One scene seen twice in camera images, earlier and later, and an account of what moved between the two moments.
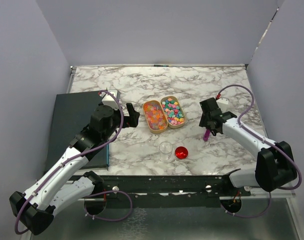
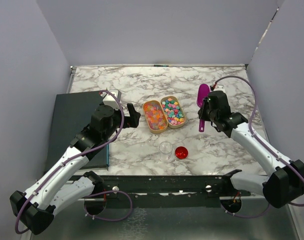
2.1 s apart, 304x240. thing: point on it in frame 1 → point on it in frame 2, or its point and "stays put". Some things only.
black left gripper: [131, 120] stays put
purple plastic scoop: [206, 134] → [203, 90]
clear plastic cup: [165, 149] stays put
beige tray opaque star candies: [173, 111] stays put
